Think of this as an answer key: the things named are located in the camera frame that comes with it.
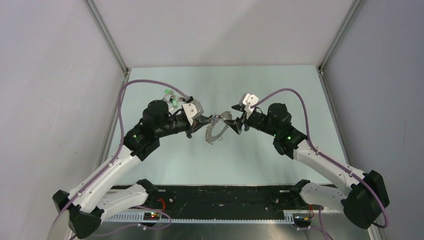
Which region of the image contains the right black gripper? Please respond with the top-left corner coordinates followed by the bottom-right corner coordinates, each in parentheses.
top-left (223, 104), bottom-right (279, 138)

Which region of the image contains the metal disc with keyrings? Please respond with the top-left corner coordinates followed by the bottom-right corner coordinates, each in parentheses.
top-left (205, 111), bottom-right (233, 145)

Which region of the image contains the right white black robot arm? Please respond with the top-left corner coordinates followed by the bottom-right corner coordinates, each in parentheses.
top-left (224, 103), bottom-right (390, 229)

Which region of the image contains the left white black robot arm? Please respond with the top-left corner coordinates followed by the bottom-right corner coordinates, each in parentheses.
top-left (52, 100), bottom-right (213, 239)

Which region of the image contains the green tagged key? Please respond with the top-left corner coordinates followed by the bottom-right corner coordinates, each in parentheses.
top-left (168, 99), bottom-right (179, 112)

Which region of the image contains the left controller board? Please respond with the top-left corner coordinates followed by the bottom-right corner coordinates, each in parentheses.
top-left (140, 211), bottom-right (162, 222)

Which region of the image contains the controller board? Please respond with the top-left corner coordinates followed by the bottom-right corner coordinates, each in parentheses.
top-left (140, 211), bottom-right (162, 222)
top-left (292, 215), bottom-right (313, 229)

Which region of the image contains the right controller board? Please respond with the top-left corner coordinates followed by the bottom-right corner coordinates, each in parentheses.
top-left (292, 215), bottom-right (313, 229)

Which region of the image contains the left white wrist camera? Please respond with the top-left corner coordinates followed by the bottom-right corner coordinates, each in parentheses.
top-left (182, 99), bottom-right (204, 126)

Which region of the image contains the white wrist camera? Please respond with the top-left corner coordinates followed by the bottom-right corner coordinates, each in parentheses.
top-left (239, 93), bottom-right (259, 119)
top-left (182, 99), bottom-right (204, 126)

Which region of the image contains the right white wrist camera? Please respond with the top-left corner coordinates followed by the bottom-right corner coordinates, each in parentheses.
top-left (239, 93), bottom-right (259, 119)

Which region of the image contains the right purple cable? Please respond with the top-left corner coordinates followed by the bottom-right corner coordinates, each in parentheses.
top-left (251, 88), bottom-right (389, 229)

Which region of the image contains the purple cable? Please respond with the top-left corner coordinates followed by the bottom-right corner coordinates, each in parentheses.
top-left (52, 79), bottom-right (195, 239)
top-left (251, 88), bottom-right (389, 229)

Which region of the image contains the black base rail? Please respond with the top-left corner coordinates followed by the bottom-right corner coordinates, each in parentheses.
top-left (119, 184), bottom-right (324, 222)

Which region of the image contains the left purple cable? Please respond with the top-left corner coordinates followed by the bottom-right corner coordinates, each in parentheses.
top-left (52, 79), bottom-right (195, 239)

